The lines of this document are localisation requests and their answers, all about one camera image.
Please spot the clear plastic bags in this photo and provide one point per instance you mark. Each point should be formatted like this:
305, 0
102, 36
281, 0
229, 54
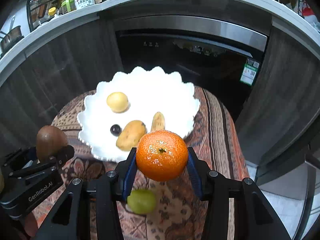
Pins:
315, 23

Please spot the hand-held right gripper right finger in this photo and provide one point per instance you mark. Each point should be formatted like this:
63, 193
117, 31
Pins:
193, 172

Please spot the small yellow banana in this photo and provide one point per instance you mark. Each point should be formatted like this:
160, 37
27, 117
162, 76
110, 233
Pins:
158, 121

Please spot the patterned tablecloth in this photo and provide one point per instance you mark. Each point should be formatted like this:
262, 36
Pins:
217, 142

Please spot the round yellow fruit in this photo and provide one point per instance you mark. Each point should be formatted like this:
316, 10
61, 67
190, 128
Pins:
117, 102

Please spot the white scalloped bowl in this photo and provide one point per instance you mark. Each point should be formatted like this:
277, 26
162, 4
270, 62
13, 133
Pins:
155, 92

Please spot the green lid oil bottle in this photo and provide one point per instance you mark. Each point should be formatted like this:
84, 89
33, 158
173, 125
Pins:
68, 5

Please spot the brown kiwi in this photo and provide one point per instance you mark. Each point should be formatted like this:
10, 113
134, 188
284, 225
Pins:
50, 140

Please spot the dark grape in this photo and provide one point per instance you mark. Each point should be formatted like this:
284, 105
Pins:
115, 130

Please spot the green label sticker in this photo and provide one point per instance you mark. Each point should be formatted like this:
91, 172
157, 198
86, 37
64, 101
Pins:
250, 71

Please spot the green apple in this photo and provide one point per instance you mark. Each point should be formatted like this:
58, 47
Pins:
142, 202

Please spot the yellow mango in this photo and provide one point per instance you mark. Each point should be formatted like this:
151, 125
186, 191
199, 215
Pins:
130, 135

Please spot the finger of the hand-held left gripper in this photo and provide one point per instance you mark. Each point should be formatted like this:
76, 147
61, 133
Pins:
17, 158
66, 152

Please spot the orange tangerine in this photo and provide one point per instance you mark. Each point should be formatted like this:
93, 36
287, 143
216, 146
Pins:
161, 155

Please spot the dark wood cabinet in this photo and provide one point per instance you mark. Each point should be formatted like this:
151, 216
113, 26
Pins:
62, 75
280, 92

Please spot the yellow lid jar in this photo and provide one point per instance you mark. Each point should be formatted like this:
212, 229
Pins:
52, 12

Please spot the black built-in dishwasher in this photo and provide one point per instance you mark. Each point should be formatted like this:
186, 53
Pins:
175, 62

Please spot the red plastic bag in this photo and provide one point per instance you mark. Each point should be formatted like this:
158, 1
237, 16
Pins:
307, 10

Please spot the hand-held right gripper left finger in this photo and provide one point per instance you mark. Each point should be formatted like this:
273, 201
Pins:
128, 172

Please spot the steel cooking pot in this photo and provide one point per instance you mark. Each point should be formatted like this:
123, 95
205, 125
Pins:
11, 37

